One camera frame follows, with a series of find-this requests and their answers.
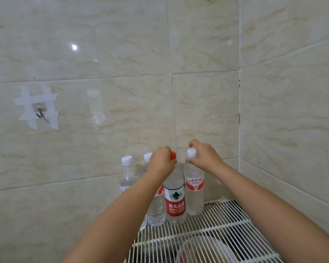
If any person's left hand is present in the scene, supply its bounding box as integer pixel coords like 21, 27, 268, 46
148, 146, 178, 180

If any person's right hand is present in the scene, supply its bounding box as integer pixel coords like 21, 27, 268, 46
185, 139, 226, 173

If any white-capped clear water bottle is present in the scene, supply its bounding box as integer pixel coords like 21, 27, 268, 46
120, 155, 147, 232
183, 148, 205, 216
143, 152, 167, 227

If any red-capped water bottle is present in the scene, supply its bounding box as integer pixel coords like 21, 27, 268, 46
162, 151, 187, 226

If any person's right forearm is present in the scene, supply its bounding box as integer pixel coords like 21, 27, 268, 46
212, 162, 329, 263

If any person's left forearm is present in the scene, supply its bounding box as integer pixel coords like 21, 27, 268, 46
62, 171, 165, 263

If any clear plastic container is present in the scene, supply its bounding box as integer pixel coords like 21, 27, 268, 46
176, 235, 239, 263

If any white wire rack shelf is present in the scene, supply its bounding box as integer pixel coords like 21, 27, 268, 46
125, 199, 284, 263

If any metal wall hook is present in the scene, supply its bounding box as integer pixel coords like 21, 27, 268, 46
32, 102, 50, 124

